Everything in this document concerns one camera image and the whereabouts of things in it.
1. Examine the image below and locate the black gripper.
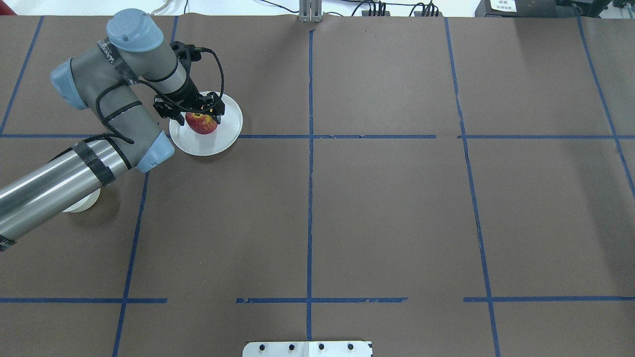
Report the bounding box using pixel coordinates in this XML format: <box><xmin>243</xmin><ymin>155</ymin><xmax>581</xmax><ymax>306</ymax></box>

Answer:
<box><xmin>153</xmin><ymin>79</ymin><xmax>225</xmax><ymax>125</ymax></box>

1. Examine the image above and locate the red yellow apple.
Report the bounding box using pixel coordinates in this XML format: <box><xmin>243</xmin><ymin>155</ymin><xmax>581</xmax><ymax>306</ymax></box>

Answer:
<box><xmin>185</xmin><ymin>112</ymin><xmax>218</xmax><ymax>135</ymax></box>

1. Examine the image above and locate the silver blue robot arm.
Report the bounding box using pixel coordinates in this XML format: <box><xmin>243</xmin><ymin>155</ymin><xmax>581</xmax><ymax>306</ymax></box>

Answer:
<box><xmin>0</xmin><ymin>8</ymin><xmax>225</xmax><ymax>251</ymax></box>

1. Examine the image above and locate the white round plate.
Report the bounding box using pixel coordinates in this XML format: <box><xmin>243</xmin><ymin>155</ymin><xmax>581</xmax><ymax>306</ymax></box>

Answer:
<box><xmin>169</xmin><ymin>94</ymin><xmax>244</xmax><ymax>156</ymax></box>

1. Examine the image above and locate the white small bowl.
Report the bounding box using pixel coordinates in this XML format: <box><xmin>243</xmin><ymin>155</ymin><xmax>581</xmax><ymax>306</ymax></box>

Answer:
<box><xmin>63</xmin><ymin>189</ymin><xmax>101</xmax><ymax>213</ymax></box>

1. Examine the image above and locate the black mini computer box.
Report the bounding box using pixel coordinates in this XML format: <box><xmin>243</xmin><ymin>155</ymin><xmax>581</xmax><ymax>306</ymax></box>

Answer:
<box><xmin>474</xmin><ymin>0</ymin><xmax>577</xmax><ymax>18</ymax></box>

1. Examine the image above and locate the black robot camera cable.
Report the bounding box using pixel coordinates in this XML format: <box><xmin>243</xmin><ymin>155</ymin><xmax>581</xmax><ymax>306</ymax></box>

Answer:
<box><xmin>94</xmin><ymin>47</ymin><xmax>225</xmax><ymax>145</ymax></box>

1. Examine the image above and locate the aluminium frame post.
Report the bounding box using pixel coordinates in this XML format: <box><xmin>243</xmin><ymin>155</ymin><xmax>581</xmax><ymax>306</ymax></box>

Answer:
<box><xmin>298</xmin><ymin>0</ymin><xmax>323</xmax><ymax>23</ymax></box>

